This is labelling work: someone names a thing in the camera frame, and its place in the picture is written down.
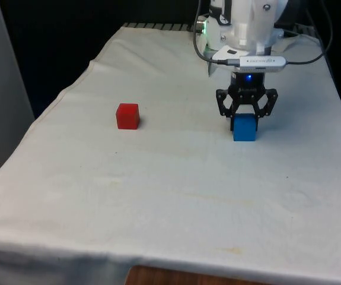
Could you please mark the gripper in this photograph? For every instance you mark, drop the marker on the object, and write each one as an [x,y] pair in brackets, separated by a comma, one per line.
[248,83]

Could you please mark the blue cube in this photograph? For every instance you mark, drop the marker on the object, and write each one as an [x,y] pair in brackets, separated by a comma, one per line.
[245,127]

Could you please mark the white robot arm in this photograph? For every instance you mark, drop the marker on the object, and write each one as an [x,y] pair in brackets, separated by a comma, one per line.
[247,23]

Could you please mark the red cube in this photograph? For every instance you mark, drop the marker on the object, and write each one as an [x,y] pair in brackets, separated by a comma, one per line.
[128,116]

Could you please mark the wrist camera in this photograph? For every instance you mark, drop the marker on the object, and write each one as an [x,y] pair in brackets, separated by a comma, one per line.
[262,63]

